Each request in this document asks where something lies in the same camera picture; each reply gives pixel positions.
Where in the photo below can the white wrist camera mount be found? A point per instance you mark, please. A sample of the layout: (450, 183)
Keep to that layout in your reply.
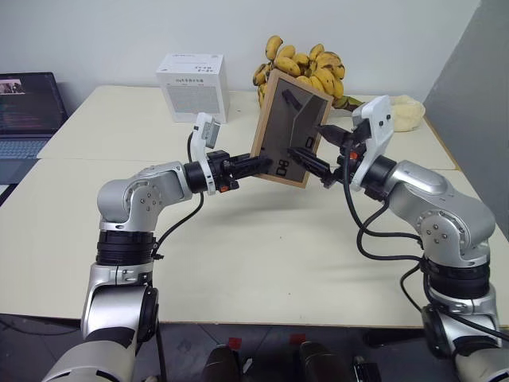
(199, 149)
(378, 119)

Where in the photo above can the grey laptop computer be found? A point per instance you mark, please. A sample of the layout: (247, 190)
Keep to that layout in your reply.
(24, 107)

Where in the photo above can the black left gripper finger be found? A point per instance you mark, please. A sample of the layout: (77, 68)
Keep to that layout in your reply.
(250, 161)
(248, 171)

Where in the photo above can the cream lumpy soft object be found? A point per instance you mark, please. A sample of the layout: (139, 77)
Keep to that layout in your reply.
(405, 113)

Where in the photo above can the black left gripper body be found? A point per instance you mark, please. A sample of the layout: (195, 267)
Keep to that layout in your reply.
(222, 167)

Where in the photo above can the wooden picture frame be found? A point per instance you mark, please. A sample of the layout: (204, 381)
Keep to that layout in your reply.
(292, 127)

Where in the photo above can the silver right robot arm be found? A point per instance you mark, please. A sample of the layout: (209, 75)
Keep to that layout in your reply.
(433, 199)

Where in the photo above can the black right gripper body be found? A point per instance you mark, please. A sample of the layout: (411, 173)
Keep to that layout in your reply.
(358, 137)

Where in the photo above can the white cardboard box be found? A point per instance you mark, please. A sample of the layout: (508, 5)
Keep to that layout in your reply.
(195, 87)

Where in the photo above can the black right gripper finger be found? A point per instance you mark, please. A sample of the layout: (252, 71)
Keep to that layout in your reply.
(312, 162)
(333, 135)

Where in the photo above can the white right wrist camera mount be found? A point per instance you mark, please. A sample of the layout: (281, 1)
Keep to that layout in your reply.
(378, 119)

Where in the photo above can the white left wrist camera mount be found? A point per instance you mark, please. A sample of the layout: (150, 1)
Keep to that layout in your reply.
(199, 149)

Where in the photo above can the dark rounded shape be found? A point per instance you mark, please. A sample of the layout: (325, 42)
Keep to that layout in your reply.
(322, 362)
(220, 364)

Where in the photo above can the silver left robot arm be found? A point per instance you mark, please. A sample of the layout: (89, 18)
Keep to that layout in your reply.
(131, 199)

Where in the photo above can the yellow banana bunch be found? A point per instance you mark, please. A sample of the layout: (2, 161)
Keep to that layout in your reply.
(318, 69)

